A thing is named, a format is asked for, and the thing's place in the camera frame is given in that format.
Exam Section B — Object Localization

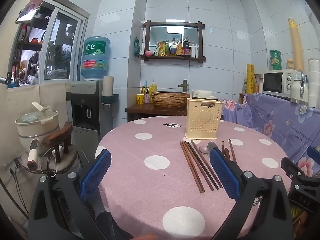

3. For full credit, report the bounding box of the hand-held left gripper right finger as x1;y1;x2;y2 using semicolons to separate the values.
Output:
209;148;293;240

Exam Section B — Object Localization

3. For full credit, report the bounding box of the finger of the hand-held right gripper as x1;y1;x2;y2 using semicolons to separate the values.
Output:
306;146;320;170
280;157;304;180

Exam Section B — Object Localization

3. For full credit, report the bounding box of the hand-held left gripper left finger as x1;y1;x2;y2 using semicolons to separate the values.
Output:
27;149;113;240

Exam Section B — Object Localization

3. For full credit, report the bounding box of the brown wooden chopstick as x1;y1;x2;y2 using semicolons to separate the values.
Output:
179;141;205;194
186;141;219;190
228;139;237;164
182;141;215;191

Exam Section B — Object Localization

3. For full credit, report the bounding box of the metal spoon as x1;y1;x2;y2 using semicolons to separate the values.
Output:
199;141;217;156

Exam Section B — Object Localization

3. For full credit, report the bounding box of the cream plastic utensil holder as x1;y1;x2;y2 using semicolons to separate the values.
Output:
184;98;224;140

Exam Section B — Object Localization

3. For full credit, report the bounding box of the round cushioned stool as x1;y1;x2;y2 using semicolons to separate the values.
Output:
21;145;78;174

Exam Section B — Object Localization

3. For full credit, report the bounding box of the purple floral cloth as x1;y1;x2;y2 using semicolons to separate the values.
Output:
221;93;320;178

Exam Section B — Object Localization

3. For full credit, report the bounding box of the small dark wooden stool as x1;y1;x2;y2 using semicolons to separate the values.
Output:
42;121;73;163

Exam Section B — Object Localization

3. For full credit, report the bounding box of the pink polka dot tablecloth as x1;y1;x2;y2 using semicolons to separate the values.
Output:
95;116;293;240

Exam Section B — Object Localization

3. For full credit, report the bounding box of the grey water dispenser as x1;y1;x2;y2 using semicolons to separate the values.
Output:
66;80;104;153

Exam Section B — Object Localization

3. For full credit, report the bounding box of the white kettle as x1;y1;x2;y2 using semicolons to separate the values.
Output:
291;72;309;102

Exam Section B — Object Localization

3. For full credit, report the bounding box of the white handheld device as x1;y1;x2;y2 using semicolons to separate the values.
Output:
27;139;39;170

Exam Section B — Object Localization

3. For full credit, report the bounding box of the stack of white cups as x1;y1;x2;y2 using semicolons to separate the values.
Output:
307;58;320;105

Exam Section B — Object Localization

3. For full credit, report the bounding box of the cream cooking pot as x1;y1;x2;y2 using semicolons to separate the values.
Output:
15;102;60;155

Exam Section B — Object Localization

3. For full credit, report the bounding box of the white microwave oven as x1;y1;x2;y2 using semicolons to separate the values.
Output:
262;69;304;100

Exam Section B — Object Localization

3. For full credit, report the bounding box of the dark wooden counter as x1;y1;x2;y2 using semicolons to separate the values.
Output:
125;102;188;123

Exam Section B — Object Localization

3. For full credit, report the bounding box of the white rice cooker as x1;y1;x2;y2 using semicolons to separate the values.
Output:
191;89;218;100

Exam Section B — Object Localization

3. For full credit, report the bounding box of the brown wicker basin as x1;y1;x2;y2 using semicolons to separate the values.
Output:
151;91;190;109

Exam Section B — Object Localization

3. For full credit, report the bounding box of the short yellow roll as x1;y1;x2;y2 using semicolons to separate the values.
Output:
246;64;255;94

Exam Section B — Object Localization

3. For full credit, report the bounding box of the tall yellow roll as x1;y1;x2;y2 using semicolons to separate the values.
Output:
287;17;304;72

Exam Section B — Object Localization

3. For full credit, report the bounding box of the blue water jug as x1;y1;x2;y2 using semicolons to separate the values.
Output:
80;36;111;80

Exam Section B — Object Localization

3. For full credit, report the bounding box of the wooden framed mirror shelf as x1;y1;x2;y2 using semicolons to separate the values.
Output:
141;20;207;64

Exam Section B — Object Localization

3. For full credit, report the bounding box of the sliding glass window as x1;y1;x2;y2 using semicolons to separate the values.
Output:
7;0;89;88

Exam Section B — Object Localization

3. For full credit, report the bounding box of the dark soy sauce bottle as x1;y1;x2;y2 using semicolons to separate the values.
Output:
182;37;191;57

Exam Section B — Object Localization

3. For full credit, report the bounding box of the yellow green packet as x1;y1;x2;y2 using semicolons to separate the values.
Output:
153;41;165;56

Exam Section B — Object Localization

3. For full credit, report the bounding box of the mounted smartphone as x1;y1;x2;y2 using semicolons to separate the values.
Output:
15;0;45;23

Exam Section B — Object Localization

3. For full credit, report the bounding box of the blue wall holder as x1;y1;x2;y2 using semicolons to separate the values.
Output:
102;94;119;105

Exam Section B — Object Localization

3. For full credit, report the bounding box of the black cable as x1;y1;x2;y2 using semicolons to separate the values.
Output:
0;165;30;218

